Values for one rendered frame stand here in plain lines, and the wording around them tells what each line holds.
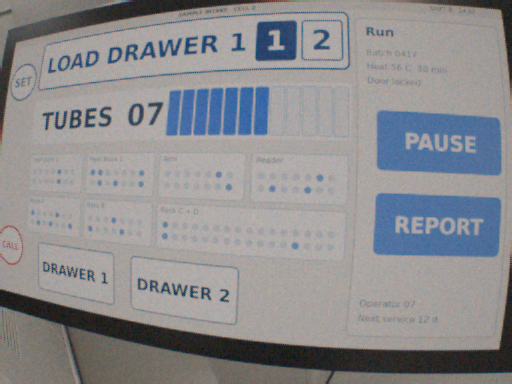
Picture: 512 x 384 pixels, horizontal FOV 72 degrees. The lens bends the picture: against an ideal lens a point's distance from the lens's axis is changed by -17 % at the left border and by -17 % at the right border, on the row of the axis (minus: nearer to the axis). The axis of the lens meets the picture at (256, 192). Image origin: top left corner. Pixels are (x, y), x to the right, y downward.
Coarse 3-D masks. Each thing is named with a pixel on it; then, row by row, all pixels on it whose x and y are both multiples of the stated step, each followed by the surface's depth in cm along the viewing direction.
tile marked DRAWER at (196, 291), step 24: (144, 264) 32; (168, 264) 32; (192, 264) 31; (144, 288) 32; (168, 288) 32; (192, 288) 31; (216, 288) 31; (168, 312) 32; (192, 312) 31; (216, 312) 31
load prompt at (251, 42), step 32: (128, 32) 34; (160, 32) 33; (192, 32) 32; (224, 32) 31; (256, 32) 31; (288, 32) 30; (320, 32) 30; (64, 64) 35; (96, 64) 34; (128, 64) 33; (160, 64) 33; (192, 64) 32; (224, 64) 31; (256, 64) 31; (288, 64) 30; (320, 64) 30
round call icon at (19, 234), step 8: (0, 224) 36; (8, 224) 36; (0, 232) 36; (8, 232) 36; (16, 232) 36; (0, 240) 36; (8, 240) 36; (16, 240) 36; (0, 248) 36; (8, 248) 36; (16, 248) 36; (24, 248) 36; (0, 256) 36; (8, 256) 36; (16, 256) 36; (8, 264) 36; (16, 264) 36
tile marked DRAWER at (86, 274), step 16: (48, 256) 35; (64, 256) 34; (80, 256) 34; (96, 256) 33; (112, 256) 33; (48, 272) 35; (64, 272) 34; (80, 272) 34; (96, 272) 33; (112, 272) 33; (48, 288) 35; (64, 288) 34; (80, 288) 34; (96, 288) 33; (112, 288) 33; (112, 304) 33
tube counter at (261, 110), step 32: (128, 96) 33; (160, 96) 33; (192, 96) 32; (224, 96) 31; (256, 96) 31; (288, 96) 30; (320, 96) 30; (128, 128) 33; (160, 128) 32; (192, 128) 32; (224, 128) 31; (256, 128) 31; (288, 128) 30; (320, 128) 29
